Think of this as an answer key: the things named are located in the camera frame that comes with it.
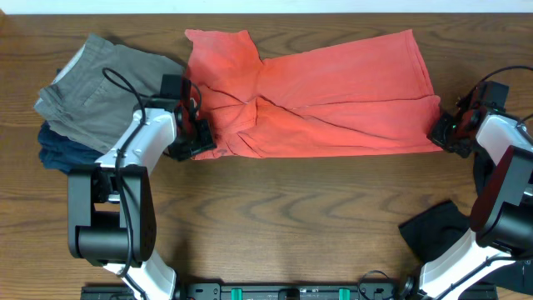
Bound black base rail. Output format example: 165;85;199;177
80;282;499;300

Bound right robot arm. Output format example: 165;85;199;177
411;112;532;299

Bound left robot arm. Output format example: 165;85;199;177
67;108;216;300

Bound folded navy blue garment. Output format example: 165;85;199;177
37;68;126;175

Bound folded grey trousers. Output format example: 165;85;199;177
34;34;184;153

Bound red printed t-shirt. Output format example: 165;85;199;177
185;29;440;160

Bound black Sydrogen garment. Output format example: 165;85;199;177
397;152;533;295

